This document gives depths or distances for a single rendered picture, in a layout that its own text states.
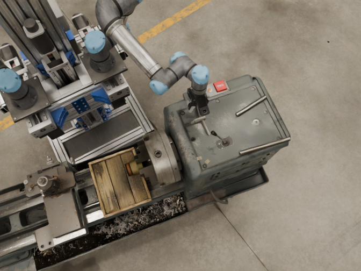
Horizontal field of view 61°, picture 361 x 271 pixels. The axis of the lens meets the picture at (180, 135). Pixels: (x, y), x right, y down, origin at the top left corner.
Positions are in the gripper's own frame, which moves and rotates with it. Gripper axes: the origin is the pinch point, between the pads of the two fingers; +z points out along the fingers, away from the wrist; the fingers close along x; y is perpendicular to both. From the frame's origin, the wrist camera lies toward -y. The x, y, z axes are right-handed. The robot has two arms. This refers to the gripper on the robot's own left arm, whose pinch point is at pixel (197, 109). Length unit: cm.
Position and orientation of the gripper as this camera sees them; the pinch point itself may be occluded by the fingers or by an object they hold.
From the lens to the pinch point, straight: 164.4
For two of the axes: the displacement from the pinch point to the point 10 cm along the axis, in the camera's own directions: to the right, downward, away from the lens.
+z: -0.2, 3.3, 9.4
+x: -9.3, 3.3, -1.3
